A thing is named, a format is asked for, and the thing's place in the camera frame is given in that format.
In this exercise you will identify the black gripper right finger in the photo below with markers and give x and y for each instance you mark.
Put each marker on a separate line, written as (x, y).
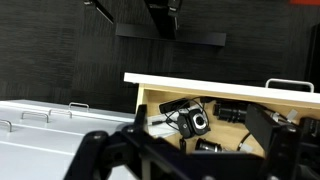
(286, 153)

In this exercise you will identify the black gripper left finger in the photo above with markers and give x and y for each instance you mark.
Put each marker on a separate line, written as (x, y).
(100, 153)

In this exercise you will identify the white plastic packet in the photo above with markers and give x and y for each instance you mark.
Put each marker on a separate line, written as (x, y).
(160, 130)

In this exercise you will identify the large black camera lens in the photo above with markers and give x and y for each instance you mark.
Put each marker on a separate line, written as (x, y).
(230, 111)

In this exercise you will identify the small black camera lens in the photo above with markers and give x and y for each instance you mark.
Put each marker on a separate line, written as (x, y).
(206, 145)

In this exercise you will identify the black bar shaped camera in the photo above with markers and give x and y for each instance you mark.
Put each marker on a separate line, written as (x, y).
(173, 105)

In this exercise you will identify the black camera stand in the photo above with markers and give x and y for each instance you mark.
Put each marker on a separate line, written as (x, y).
(166, 20)

